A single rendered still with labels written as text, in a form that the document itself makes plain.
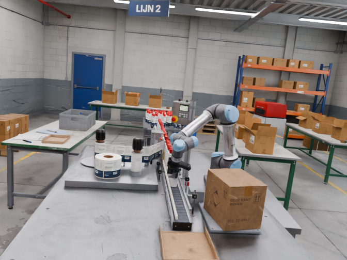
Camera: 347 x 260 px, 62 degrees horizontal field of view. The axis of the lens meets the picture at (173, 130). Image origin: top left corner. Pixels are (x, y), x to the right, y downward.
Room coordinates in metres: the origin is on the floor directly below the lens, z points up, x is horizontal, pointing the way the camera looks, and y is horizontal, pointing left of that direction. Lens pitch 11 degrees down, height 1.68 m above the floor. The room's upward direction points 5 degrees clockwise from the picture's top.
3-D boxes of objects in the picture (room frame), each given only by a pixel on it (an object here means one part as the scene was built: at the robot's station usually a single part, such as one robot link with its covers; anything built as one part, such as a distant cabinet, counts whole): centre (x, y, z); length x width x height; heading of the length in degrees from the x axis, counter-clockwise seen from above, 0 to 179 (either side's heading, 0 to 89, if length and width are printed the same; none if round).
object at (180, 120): (2.45, -0.07, 1.38); 0.17 x 0.10 x 0.19; 62
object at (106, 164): (2.16, 0.48, 0.95); 0.20 x 0.20 x 0.14
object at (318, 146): (8.25, -4.19, 0.19); 0.64 x 0.54 x 0.37; 94
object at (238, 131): (4.75, -1.15, 0.97); 0.45 x 0.38 x 0.37; 94
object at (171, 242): (1.35, -0.12, 0.85); 0.30 x 0.26 x 0.04; 7
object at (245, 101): (9.49, -3.27, 1.26); 2.78 x 0.61 x 2.51; 91
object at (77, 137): (4.01, 1.50, 0.40); 1.90 x 0.75 x 0.80; 1
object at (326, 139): (6.13, -3.18, 0.39); 2.20 x 0.80 x 0.78; 1
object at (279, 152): (4.75, -1.27, 0.39); 2.20 x 0.80 x 0.78; 1
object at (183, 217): (2.33, 0.00, 0.86); 1.65 x 0.08 x 0.04; 7
